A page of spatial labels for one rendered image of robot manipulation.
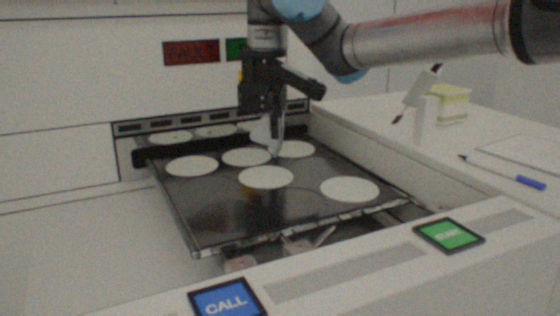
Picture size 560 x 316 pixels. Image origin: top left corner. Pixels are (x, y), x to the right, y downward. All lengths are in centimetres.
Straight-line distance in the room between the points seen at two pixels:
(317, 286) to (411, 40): 34
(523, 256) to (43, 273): 65
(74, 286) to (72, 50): 42
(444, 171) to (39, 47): 72
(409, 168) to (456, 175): 10
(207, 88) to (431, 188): 49
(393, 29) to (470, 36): 12
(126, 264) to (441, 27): 56
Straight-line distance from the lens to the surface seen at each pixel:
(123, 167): 92
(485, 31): 54
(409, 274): 44
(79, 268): 74
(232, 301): 39
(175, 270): 68
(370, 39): 64
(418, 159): 75
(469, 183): 68
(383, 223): 74
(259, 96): 79
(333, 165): 83
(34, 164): 92
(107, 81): 88
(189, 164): 84
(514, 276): 56
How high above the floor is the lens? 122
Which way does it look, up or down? 22 degrees down
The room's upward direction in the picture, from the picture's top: straight up
